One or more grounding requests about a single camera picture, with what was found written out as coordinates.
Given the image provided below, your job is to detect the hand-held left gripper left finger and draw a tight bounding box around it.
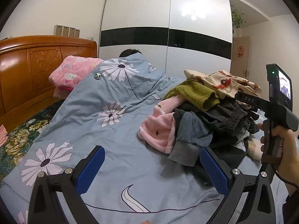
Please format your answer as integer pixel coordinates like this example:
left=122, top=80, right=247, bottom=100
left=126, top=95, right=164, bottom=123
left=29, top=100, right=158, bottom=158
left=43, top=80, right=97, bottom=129
left=27, top=145, right=106, bottom=224

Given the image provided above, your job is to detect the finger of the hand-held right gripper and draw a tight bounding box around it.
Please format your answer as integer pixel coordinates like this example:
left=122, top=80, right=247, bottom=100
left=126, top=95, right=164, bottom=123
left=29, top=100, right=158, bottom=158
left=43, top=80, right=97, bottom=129
left=235, top=91, right=270, bottom=110

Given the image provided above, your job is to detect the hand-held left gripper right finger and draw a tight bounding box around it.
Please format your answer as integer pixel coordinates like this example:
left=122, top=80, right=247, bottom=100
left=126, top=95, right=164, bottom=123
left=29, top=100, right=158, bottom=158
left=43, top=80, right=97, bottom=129
left=200, top=147, right=277, bottom=224

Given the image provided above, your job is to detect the cream cartoon print top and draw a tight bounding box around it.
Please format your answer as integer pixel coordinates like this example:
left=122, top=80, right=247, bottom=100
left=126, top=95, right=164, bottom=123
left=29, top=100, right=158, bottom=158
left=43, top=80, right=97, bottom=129
left=184, top=69, right=262, bottom=98

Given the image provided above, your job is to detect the person's right forearm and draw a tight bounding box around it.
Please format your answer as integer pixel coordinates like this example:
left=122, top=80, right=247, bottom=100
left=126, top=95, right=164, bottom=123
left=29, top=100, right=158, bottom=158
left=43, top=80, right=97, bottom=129
left=281, top=186, right=299, bottom=224

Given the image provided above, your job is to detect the person's right hand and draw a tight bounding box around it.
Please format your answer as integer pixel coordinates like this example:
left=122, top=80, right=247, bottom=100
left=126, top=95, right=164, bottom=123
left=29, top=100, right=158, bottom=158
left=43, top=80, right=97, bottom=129
left=258, top=121, right=299, bottom=193

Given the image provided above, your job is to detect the black garment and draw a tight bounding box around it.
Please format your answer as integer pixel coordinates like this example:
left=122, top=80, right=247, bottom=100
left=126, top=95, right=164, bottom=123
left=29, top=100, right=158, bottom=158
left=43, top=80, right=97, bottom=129
left=198, top=134, right=249, bottom=180

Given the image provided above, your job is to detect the blue floral duvet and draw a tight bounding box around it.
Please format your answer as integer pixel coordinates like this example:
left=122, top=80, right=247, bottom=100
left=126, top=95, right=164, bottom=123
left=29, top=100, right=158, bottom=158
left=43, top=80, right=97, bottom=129
left=0, top=52, right=291, bottom=224

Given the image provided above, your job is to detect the beige room door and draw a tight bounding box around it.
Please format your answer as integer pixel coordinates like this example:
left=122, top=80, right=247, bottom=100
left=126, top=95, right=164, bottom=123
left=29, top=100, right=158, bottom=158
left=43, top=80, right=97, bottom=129
left=230, top=36, right=250, bottom=79

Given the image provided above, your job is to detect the olive green knit sweater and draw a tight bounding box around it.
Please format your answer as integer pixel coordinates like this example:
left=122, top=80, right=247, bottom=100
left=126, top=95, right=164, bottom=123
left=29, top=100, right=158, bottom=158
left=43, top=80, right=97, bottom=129
left=163, top=80, right=221, bottom=112

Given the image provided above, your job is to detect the pink fleece garment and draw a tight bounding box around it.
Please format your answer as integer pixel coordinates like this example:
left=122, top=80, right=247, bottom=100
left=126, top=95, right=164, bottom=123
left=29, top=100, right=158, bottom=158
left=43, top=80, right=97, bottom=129
left=138, top=95, right=185, bottom=155

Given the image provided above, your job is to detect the dark green floral bedsheet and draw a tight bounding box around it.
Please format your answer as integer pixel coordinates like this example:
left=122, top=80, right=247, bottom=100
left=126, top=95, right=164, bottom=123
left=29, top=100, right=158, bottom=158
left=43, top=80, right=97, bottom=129
left=0, top=98, right=64, bottom=185

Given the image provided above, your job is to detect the green hanging plant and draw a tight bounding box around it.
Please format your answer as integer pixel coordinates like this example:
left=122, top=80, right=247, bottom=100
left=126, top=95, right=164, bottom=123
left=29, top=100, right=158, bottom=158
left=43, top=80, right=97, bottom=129
left=231, top=9, right=246, bottom=30

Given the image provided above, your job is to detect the pink striped cloth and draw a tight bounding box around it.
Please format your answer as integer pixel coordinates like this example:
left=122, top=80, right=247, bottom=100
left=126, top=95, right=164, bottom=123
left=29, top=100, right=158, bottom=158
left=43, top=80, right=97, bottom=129
left=0, top=125, right=8, bottom=146

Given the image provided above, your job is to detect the pink pillow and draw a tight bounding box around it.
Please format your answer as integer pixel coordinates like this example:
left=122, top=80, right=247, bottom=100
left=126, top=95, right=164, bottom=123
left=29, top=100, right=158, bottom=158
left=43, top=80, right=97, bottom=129
left=49, top=55, right=104, bottom=98

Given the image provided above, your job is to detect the wooden bed headboard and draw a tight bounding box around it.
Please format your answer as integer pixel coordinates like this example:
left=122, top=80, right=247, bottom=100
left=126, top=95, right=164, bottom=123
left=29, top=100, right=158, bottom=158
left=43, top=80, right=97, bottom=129
left=0, top=35, right=98, bottom=127

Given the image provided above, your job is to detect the white and black wardrobe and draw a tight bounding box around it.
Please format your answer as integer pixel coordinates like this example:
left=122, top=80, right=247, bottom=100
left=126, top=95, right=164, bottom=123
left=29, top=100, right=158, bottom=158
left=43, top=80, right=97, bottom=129
left=98, top=0, right=233, bottom=80

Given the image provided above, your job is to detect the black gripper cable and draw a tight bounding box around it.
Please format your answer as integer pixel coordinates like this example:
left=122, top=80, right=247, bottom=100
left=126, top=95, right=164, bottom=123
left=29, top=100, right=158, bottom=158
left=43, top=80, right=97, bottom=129
left=272, top=169, right=299, bottom=190

